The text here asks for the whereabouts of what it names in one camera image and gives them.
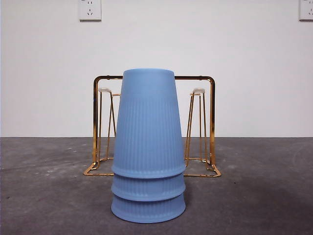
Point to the blue ribbed plastic cup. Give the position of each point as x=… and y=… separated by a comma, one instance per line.
x=148, y=184
x=148, y=117
x=148, y=210

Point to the white wall socket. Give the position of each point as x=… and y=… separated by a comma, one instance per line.
x=90, y=11
x=306, y=9

